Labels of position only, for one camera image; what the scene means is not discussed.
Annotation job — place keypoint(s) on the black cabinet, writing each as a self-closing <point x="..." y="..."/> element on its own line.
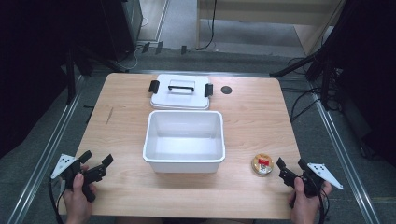
<point x="124" y="25"/>

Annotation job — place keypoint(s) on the person's right hand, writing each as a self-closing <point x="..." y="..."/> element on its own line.
<point x="303" y="205"/>

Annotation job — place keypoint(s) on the black tripod stand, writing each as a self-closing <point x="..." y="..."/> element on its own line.
<point x="323" y="71"/>
<point x="71" y="71"/>

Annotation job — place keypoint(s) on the person's left hand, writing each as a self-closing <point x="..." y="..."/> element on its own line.
<point x="77" y="199"/>

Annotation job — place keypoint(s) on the white plastic storage box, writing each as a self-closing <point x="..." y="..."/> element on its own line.
<point x="183" y="161"/>

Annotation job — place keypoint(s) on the black round table grommet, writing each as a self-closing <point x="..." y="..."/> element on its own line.
<point x="226" y="90"/>

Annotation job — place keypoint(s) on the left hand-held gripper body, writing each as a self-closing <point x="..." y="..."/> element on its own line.
<point x="73" y="172"/>

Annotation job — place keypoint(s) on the round golden tin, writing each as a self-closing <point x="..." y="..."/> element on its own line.
<point x="262" y="164"/>

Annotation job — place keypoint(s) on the black curtain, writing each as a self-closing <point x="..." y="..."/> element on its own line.
<point x="31" y="62"/>
<point x="370" y="62"/>

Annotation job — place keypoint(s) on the light wooden furniture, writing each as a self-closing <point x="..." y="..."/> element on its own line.
<point x="311" y="31"/>

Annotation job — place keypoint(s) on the metal floor rail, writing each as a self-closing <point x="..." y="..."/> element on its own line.
<point x="46" y="155"/>
<point x="345" y="155"/>

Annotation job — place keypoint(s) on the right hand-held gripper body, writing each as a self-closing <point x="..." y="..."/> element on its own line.
<point x="313" y="177"/>

